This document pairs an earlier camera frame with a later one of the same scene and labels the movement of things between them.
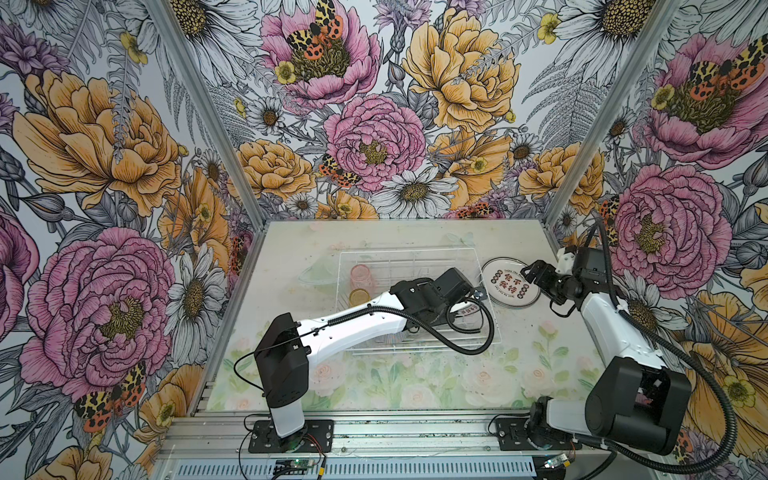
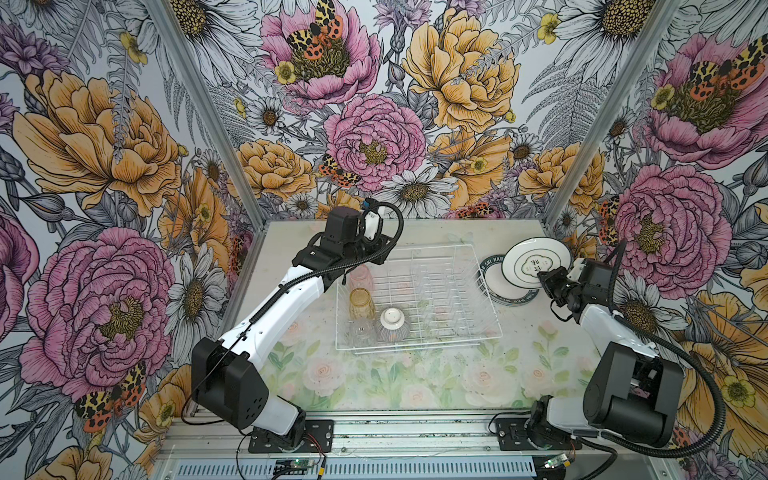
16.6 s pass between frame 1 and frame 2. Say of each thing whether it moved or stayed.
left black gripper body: moved
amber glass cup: stayed
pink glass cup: stayed
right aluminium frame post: stayed
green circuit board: stayed
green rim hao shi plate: moved
